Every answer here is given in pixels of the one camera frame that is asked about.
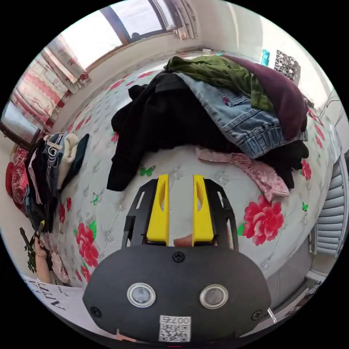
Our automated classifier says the patterned carton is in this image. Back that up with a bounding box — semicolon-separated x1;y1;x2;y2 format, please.
273;49;301;81

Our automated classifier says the dark wooden framed mirror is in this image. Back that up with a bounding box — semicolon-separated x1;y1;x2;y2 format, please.
0;100;42;151

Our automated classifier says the grey radiator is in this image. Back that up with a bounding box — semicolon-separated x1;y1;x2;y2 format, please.
309;155;349;259

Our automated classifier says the person's body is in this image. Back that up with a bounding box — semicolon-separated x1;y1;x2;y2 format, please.
20;274;92;337

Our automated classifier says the stack of folded clothes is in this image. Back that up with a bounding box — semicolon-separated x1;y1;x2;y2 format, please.
24;132;91;233

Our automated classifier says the window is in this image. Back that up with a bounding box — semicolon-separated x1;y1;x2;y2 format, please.
60;0;178;69

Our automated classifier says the red patterned cushion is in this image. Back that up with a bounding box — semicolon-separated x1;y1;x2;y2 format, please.
5;147;31;216

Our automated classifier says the person's left hand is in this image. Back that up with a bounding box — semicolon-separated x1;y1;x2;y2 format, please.
33;239;52;258

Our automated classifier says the pink floral curtain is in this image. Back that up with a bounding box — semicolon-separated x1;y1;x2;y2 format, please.
10;43;93;132
148;0;200;41

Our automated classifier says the bed with floral sheet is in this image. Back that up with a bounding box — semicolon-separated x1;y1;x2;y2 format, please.
49;51;336;310

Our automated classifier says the person's right hand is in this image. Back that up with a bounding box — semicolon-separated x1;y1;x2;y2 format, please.
173;235;194;248

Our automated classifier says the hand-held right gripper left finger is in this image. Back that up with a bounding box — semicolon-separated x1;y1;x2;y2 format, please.
146;174;171;244

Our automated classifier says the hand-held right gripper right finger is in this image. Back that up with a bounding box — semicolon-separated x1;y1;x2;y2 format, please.
192;174;214;246

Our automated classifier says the heap of unfolded clothes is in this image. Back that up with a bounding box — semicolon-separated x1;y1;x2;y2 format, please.
106;54;310;203

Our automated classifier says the person's left forearm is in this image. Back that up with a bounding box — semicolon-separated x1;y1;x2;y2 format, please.
35;254;56;286

